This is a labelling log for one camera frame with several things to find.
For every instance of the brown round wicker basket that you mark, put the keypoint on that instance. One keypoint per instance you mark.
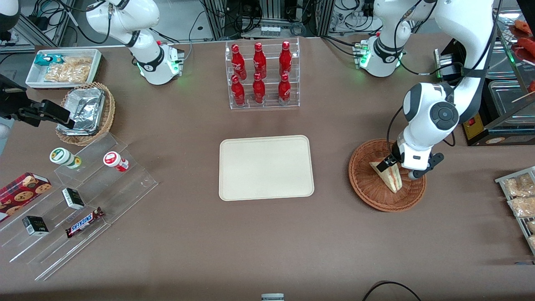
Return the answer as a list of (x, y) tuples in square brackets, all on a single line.
[(368, 188)]

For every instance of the clear bag of chips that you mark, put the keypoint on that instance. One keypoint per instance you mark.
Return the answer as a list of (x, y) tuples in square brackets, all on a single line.
[(71, 71)]

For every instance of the triangular sandwich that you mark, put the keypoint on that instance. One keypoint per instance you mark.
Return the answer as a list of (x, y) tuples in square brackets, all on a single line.
[(393, 180)]

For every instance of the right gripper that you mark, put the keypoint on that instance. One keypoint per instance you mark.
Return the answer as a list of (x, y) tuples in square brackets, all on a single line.
[(11, 105)]

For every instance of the clear acrylic bottle rack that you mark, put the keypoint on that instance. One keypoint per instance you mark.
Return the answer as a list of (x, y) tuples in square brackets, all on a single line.
[(271, 62)]

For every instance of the white rectangular bin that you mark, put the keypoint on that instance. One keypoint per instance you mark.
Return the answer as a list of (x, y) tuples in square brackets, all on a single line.
[(33, 80)]

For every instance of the small grey device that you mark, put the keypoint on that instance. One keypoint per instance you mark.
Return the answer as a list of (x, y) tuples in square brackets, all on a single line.
[(272, 297)]

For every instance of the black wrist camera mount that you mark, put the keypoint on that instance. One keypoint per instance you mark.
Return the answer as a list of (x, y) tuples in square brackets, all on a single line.
[(10, 100), (434, 159)]

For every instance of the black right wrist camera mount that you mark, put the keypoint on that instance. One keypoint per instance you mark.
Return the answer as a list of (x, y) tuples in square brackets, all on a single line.
[(10, 100)]

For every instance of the aluminium extrusion frame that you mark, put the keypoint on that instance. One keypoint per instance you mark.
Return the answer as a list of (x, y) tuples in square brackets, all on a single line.
[(62, 21)]

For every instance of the metal equipment rack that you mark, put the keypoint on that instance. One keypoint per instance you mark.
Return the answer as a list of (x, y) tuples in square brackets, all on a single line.
[(217, 21)]

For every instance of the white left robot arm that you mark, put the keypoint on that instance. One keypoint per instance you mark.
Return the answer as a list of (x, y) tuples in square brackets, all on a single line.
[(430, 113)]

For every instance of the black food warmer appliance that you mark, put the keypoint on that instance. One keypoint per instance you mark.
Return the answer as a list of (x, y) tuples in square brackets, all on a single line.
[(472, 130)]

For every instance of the red tartan cookie box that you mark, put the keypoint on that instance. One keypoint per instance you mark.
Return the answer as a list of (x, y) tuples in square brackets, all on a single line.
[(21, 194)]

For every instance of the red lid small cup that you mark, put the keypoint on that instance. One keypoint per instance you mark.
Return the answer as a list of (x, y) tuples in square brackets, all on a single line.
[(113, 160)]

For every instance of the wooden skewer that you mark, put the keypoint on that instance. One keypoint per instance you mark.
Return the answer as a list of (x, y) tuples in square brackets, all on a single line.
[(523, 97)]

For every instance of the black box white text panel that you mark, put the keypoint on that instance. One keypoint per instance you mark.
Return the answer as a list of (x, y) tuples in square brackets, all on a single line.
[(74, 199)]

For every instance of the red cola bottle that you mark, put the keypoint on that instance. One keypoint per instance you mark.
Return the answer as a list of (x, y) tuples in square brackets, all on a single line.
[(238, 92), (285, 58), (284, 89), (238, 62), (259, 60), (258, 90)]

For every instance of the tray with packaged snacks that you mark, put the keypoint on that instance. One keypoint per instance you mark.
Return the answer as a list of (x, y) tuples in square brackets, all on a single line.
[(498, 180)]

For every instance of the black box gold Face print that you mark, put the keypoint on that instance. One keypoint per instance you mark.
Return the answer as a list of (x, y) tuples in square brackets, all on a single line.
[(35, 226)]

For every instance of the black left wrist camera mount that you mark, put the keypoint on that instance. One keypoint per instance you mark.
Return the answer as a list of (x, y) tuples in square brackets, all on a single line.
[(434, 159)]

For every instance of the light tan wicker basket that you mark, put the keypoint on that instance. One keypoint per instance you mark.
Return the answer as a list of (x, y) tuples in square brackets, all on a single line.
[(109, 113)]

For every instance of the Snickers chocolate bar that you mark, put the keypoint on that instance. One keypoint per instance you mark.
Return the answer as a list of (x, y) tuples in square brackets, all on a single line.
[(83, 223)]

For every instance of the green lid sunflower cup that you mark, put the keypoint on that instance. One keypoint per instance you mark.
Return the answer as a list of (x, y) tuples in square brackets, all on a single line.
[(62, 156)]

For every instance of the clear acrylic step shelf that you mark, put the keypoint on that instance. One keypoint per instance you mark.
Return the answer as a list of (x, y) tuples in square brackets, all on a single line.
[(125, 188)]

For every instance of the beige plastic tray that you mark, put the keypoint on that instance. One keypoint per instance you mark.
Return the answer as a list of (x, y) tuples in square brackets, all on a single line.
[(267, 167)]

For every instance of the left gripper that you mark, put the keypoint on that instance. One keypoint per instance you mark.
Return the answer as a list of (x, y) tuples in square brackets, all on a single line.
[(393, 159)]

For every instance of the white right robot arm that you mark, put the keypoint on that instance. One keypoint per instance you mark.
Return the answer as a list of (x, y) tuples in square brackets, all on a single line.
[(146, 46)]

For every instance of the clear bag of crackers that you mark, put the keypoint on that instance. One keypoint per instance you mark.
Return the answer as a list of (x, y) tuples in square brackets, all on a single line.
[(532, 242), (531, 226), (522, 207), (518, 186)]

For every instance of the grey terminal block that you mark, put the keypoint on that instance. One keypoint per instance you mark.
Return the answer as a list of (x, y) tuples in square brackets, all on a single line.
[(270, 30)]

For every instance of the teal snack packet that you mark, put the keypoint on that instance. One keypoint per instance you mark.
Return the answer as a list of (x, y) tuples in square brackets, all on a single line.
[(44, 59)]

